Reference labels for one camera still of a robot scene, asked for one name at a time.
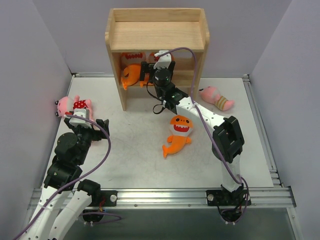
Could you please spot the orange shark plush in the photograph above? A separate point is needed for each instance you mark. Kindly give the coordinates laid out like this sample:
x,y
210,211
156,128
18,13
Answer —
x,y
151,59
131,62
180,127

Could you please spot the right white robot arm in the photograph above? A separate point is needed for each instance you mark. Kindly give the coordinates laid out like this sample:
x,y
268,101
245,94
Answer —
x,y
224,132

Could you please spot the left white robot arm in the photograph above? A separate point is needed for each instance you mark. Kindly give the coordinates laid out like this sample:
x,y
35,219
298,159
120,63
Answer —
x,y
66,191

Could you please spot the pink plush red polka-dot shirt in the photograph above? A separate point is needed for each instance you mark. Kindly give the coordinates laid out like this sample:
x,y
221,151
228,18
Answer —
x,y
68,104

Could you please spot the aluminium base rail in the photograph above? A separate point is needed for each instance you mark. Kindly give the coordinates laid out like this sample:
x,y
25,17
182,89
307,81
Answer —
x,y
182,198

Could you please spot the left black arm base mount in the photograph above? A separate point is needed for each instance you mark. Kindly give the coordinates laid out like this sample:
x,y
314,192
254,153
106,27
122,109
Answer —
x,y
99,197

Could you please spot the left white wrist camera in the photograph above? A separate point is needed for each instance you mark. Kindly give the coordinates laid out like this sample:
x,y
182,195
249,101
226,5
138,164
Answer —
x,y
78,116

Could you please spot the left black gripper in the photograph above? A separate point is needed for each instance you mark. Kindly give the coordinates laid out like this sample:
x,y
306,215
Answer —
x,y
88,129

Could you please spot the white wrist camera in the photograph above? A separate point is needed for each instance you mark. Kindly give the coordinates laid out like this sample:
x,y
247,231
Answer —
x,y
163,59
78,116

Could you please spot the wooden three-tier shelf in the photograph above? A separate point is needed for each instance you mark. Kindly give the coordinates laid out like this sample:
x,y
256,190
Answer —
x,y
133,30

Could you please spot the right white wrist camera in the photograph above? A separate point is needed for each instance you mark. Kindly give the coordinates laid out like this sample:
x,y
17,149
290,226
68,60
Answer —
x,y
163,59

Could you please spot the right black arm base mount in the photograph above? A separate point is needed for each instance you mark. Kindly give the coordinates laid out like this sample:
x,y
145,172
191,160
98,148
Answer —
x,y
224,198

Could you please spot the pink plush striped shirt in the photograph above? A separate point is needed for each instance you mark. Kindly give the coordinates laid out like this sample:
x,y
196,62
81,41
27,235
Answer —
x,y
91,117
212,96

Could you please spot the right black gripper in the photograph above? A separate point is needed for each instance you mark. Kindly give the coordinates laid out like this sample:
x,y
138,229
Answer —
x,y
144,71

